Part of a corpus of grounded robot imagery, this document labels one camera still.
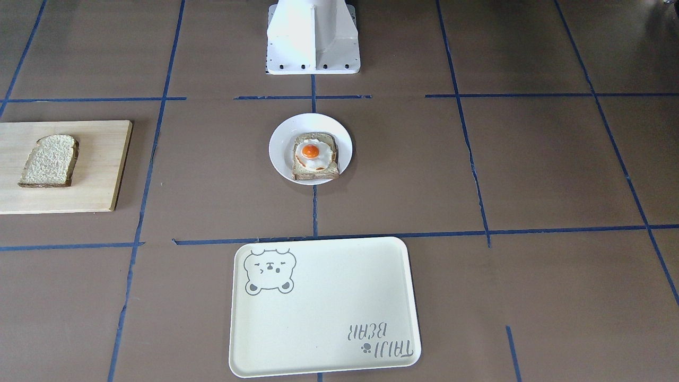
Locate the bread slice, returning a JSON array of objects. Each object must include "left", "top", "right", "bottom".
[{"left": 18, "top": 134, "right": 79, "bottom": 188}]

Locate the toast slice under egg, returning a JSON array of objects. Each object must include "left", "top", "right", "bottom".
[{"left": 292, "top": 132, "right": 340, "bottom": 180}]

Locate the fried egg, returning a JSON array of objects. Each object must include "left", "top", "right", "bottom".
[{"left": 293, "top": 138, "right": 334, "bottom": 172}]

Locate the cream bear serving tray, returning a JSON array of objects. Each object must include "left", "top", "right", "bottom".
[{"left": 228, "top": 237, "right": 422, "bottom": 379}]

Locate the wooden cutting board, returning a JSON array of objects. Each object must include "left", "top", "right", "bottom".
[{"left": 1, "top": 119, "right": 133, "bottom": 214}]

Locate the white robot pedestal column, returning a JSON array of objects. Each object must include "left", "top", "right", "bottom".
[{"left": 265, "top": 1, "right": 361, "bottom": 75}]

